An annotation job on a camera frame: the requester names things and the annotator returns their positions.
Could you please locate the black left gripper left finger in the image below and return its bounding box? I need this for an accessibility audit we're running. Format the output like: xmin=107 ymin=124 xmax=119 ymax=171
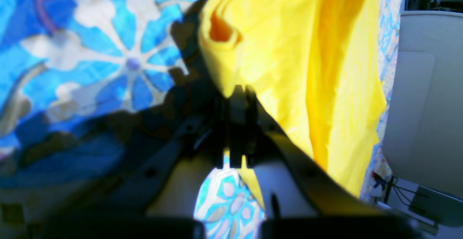
xmin=43 ymin=94 xmax=228 ymax=239

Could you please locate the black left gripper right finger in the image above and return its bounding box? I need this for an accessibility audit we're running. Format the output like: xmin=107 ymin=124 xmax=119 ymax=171
xmin=231 ymin=86 xmax=423 ymax=239

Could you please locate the yellow T-shirt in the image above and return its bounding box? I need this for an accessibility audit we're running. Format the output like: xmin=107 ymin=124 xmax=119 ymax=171
xmin=198 ymin=0 xmax=386 ymax=199

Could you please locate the white chair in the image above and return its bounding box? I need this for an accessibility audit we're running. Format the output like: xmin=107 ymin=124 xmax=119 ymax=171
xmin=382 ymin=10 xmax=463 ymax=196

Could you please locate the patterned blue tablecloth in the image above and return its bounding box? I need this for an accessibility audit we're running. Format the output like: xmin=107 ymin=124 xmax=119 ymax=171
xmin=0 ymin=0 xmax=407 ymax=239

